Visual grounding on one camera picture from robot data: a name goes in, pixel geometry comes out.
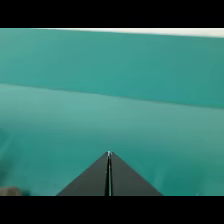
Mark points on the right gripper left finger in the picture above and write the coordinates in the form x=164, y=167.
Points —
x=93, y=181

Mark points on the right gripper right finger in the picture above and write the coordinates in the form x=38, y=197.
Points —
x=128, y=181

